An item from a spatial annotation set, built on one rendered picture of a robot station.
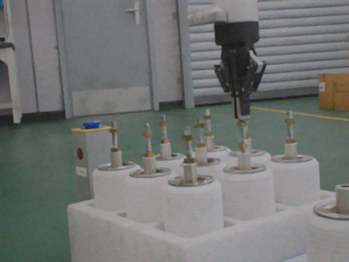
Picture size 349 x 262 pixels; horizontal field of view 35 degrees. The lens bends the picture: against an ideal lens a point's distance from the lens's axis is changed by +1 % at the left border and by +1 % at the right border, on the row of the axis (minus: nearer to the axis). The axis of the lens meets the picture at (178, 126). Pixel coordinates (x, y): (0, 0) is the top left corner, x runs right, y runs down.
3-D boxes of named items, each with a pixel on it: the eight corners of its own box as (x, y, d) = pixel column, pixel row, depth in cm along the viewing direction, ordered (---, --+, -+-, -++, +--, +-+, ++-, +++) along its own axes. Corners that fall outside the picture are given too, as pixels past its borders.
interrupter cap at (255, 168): (239, 177, 90) (239, 173, 90) (214, 171, 97) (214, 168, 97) (276, 170, 94) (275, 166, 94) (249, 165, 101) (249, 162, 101)
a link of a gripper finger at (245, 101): (237, 85, 93) (239, 115, 94) (247, 84, 91) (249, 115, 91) (244, 84, 94) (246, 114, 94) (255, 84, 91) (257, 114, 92)
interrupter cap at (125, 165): (109, 164, 112) (109, 161, 112) (142, 164, 110) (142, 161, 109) (89, 172, 106) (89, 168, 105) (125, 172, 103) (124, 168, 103)
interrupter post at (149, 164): (148, 177, 96) (146, 158, 96) (141, 175, 98) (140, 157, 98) (159, 175, 98) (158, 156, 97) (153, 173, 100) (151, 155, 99)
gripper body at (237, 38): (269, 16, 91) (272, 74, 92) (240, 22, 98) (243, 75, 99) (231, 17, 87) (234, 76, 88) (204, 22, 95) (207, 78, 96)
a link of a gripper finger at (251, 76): (251, 60, 88) (238, 86, 92) (256, 67, 87) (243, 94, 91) (264, 59, 89) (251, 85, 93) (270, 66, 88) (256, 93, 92)
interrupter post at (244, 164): (243, 172, 94) (242, 153, 94) (234, 171, 96) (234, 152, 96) (254, 170, 95) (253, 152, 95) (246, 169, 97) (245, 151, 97)
